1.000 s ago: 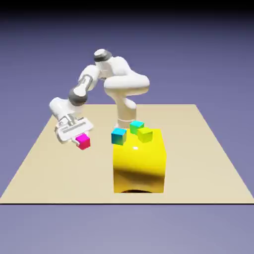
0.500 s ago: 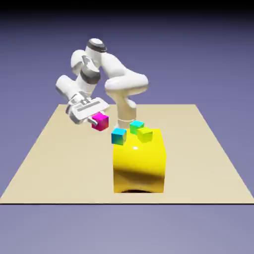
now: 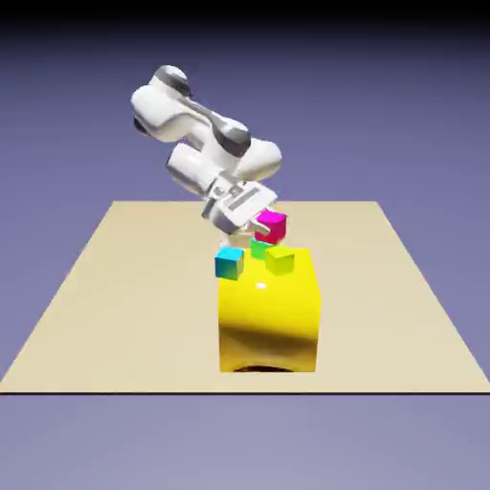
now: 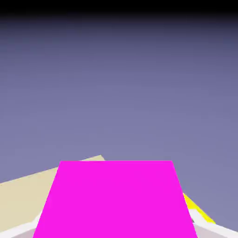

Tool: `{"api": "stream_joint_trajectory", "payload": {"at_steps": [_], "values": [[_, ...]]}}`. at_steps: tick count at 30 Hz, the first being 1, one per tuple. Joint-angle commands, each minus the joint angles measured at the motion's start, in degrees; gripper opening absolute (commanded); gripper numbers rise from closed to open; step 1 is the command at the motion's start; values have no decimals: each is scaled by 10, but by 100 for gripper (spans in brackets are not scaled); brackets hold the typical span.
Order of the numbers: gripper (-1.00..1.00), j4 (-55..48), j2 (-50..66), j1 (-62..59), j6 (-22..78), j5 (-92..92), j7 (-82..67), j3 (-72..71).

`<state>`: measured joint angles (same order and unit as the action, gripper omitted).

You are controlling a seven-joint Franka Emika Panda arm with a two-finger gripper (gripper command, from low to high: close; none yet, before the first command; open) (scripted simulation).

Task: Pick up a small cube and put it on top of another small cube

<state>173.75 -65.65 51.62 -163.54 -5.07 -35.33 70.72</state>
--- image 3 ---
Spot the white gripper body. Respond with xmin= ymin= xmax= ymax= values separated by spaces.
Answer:
xmin=201 ymin=182 xmax=278 ymax=235

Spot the small magenta cube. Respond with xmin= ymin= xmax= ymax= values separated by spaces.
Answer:
xmin=254 ymin=210 xmax=287 ymax=246

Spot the small green cube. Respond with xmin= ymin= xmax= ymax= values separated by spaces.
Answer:
xmin=250 ymin=236 xmax=276 ymax=261

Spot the small yellow-green cube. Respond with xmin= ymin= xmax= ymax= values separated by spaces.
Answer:
xmin=264 ymin=245 xmax=296 ymax=277

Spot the small cyan cube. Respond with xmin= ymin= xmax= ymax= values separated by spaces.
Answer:
xmin=213 ymin=246 xmax=245 ymax=281

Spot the large yellow box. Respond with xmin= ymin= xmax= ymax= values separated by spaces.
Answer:
xmin=217 ymin=247 xmax=322 ymax=374

